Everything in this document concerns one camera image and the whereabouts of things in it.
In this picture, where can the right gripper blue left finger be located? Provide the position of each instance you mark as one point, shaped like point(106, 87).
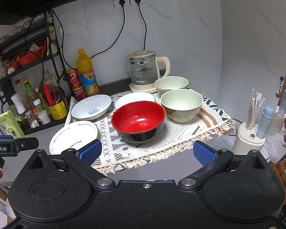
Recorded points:
point(81, 160)

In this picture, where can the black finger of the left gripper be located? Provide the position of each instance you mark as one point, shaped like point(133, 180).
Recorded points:
point(10, 147)

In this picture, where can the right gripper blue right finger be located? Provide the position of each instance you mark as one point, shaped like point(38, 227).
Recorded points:
point(213, 162)

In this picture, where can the white plate with blue logo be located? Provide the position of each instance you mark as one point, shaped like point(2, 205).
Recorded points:
point(92, 107)

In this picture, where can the pale green bowl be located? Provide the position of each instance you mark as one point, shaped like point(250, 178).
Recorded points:
point(168, 83)
point(181, 105)

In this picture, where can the red and black bowl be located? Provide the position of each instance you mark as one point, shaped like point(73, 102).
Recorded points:
point(139, 122)

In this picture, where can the green carton box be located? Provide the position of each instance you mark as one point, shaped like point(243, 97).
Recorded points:
point(10, 125)

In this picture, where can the small glass salt shaker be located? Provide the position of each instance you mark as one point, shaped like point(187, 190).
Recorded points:
point(31, 120)

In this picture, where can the patterned table cloth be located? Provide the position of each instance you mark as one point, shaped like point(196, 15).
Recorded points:
point(118, 155)

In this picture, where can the white chopstick holder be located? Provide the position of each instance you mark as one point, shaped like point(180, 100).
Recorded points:
point(247, 140)

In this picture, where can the white cap oil bottle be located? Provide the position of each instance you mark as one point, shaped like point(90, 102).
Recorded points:
point(21, 110)

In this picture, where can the small white cap jar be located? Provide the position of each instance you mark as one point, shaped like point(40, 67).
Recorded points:
point(42, 112)

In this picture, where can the dark soy sauce jug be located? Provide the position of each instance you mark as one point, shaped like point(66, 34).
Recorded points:
point(53, 97)

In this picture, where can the light blue small bottle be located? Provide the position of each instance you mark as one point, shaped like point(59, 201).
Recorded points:
point(265, 122)

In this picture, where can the lower red drink can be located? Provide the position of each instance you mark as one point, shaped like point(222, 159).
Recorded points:
point(79, 93)

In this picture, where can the red drink can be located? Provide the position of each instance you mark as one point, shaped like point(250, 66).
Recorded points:
point(79, 93)
point(73, 78)

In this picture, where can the black metal spice rack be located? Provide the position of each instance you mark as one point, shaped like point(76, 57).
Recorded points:
point(35, 42)

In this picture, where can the orange juice bottle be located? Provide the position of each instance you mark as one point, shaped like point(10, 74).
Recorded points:
point(87, 74)

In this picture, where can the upper red drink can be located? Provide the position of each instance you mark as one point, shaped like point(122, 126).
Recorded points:
point(73, 78)

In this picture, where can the cream kettle base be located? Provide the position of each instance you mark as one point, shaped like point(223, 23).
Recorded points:
point(148, 88)

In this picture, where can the glass kettle with cream handle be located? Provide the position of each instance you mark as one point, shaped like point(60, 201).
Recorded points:
point(144, 67)

